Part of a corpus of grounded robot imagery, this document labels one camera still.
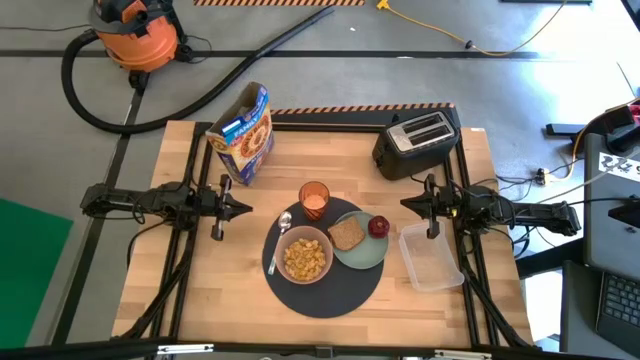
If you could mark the grey desk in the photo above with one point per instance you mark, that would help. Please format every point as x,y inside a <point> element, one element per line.
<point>615,240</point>

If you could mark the metal spoon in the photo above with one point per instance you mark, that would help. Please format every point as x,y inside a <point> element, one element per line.
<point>285,220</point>

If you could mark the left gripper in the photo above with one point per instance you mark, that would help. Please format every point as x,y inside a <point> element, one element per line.
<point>215,205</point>

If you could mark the white printed paper sheet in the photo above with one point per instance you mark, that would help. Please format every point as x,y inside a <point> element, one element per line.
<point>620,167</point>

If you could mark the red apple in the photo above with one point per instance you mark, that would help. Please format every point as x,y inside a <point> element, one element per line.
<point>379,226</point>

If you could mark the round dark woven placemat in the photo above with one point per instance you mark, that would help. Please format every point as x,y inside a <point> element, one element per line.
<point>320,300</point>

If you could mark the pink plastic bowl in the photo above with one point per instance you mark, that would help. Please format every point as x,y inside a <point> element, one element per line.
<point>280,255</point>

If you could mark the pale green plate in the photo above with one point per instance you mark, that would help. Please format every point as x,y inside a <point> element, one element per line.
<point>367,252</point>

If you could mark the amber ribbed glass cup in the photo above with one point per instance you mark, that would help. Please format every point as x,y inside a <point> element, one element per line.
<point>314,200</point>

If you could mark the green floor mat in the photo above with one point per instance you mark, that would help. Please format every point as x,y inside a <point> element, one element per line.
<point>25,275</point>

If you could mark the silver frame edge bracket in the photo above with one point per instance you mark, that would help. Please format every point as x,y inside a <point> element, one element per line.
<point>185,348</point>
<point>462,355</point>

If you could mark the yellow cereal flakes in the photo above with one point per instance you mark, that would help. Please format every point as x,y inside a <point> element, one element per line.
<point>305,260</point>

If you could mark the clear plastic container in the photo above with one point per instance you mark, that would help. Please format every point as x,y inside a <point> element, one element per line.
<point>432,260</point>

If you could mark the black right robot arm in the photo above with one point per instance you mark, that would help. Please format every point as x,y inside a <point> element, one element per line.
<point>540,220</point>

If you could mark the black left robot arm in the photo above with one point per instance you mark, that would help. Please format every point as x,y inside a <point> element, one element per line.
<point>125,202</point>

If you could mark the dark laptop keyboard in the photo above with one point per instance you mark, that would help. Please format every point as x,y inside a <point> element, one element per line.
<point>620,310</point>

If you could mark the brown bread slice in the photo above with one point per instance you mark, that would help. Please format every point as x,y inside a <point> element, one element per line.
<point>346,233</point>

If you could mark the orange shop vacuum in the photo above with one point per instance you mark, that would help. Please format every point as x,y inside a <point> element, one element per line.
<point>295,28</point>
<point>140,40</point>

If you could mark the black flat floor bar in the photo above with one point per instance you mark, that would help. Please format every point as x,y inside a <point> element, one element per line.
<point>565,129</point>

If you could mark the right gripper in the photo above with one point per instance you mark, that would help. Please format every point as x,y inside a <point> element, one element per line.
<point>452,205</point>

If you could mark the black two-slot toaster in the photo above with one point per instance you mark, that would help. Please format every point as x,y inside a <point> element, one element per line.
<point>415,150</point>

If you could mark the blue yellow cereal box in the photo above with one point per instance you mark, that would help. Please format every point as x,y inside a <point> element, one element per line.
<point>245,145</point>

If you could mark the black desk device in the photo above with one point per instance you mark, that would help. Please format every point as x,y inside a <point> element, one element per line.
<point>625,214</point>

